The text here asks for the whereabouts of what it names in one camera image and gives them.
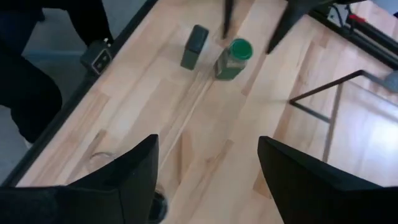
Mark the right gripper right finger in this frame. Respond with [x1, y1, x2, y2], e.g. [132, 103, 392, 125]
[257, 135, 398, 224]

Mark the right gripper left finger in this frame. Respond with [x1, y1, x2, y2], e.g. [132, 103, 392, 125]
[0, 134, 160, 224]

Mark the person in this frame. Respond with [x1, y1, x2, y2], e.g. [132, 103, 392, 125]
[0, 0, 114, 150]

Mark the small black table camera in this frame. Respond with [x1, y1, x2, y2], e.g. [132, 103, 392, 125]
[80, 39, 113, 77]

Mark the dark green pepper tin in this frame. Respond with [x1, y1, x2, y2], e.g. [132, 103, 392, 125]
[180, 24, 210, 71]

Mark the green-lidded spice jar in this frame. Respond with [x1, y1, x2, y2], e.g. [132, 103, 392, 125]
[213, 37, 254, 82]

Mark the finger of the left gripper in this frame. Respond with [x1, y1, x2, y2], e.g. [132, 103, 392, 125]
[222, 0, 235, 40]
[266, 0, 325, 55]

